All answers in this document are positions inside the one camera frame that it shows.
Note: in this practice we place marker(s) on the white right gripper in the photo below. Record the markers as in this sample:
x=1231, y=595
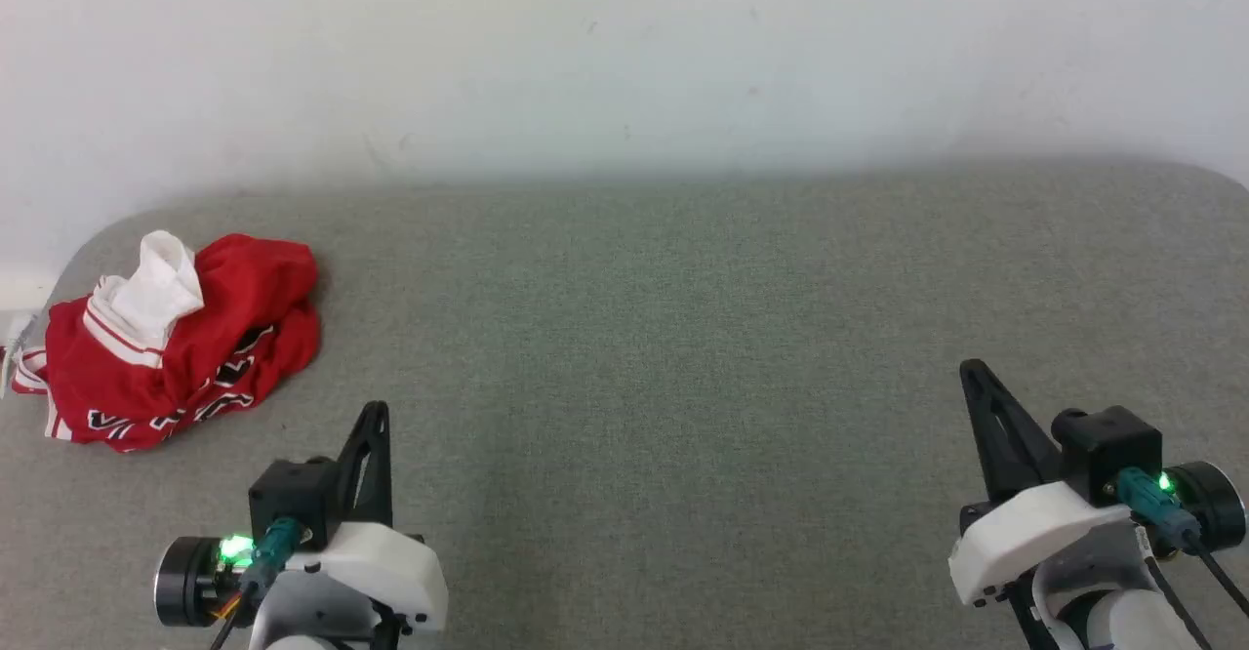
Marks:
x=1025, y=533

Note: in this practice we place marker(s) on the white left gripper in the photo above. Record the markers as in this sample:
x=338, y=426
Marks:
x=381, y=572

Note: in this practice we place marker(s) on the red Bulls basketball jersey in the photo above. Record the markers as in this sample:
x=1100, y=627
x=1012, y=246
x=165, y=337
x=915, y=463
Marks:
x=234, y=289

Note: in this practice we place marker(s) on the grey fabric sofa cushion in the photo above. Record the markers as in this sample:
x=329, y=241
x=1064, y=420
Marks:
x=683, y=357

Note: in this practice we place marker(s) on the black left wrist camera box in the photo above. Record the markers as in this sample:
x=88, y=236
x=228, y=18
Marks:
x=293, y=494

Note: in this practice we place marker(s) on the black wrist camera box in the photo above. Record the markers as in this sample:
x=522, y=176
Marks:
x=1112, y=445
x=293, y=494

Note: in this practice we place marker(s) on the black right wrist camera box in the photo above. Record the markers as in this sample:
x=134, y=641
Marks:
x=1112, y=445

